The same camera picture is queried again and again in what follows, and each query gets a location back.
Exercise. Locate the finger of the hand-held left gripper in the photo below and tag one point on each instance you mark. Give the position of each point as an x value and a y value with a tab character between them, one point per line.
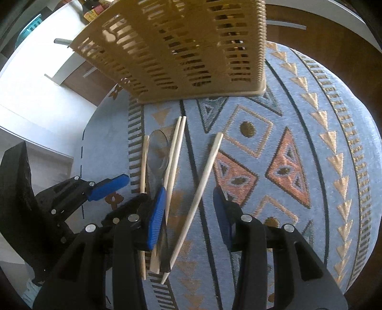
131	205
107	186

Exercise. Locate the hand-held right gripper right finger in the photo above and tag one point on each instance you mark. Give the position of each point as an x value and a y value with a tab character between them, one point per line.
222	217

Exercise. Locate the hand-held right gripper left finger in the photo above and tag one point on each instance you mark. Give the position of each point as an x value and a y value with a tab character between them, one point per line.
156	220

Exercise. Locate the wooden chopstick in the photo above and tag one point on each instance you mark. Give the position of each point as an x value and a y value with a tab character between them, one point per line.
202	178
180	146
174	140
144	164

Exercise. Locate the clear plastic spoon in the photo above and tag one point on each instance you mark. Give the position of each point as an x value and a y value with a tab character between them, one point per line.
158	149

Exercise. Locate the yellow slotted plastic utensil basket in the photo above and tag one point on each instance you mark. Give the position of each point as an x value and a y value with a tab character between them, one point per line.
179	44

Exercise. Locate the teal plastic basket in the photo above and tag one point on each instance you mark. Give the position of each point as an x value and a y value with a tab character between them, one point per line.
28	29

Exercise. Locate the dark bottle with yellow label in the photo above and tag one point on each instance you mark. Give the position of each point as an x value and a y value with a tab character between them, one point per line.
91	13

